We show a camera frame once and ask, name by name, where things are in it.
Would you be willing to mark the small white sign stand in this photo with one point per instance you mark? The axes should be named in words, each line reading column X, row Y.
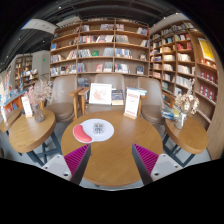
column 26, row 106

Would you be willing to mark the dark book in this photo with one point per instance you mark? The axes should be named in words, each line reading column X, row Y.
column 117, row 97

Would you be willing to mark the wide wooden bookshelf unit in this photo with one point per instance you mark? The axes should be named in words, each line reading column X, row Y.
column 100, row 46

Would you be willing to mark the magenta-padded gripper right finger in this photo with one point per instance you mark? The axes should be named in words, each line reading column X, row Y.
column 165, row 165

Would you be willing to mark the white red table sign stand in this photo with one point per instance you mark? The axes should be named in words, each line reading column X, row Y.
column 132, row 103

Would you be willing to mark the orange book display stand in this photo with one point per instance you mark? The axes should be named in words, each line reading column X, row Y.
column 10, row 100

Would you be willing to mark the white framed red drawing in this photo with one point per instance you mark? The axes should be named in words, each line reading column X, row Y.
column 100, row 94

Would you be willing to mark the brown leather armchair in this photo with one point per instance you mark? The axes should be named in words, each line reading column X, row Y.
column 151, row 100
column 110, row 80
column 61, row 96

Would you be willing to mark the distant wooden bookshelf unit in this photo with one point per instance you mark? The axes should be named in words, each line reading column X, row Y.
column 25, row 71

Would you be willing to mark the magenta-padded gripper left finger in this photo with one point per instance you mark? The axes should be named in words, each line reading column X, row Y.
column 56, row 165

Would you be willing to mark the transparent computer mouse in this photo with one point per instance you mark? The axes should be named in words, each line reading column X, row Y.
column 98, row 128

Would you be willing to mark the glass vase with dried flowers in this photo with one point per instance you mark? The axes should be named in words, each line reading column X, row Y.
column 38, row 115
column 180, row 121

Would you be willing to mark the curved wooden bookshelf unit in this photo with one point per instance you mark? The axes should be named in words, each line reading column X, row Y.
column 180, row 56

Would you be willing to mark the white hanging ceiling sign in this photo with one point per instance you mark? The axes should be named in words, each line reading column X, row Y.
column 38, row 26

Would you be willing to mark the stack of books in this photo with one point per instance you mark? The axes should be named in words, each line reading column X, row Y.
column 169, row 113

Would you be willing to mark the round wooden side table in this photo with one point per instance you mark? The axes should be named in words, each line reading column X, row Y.
column 188, row 136
column 31, row 133
column 10, row 121

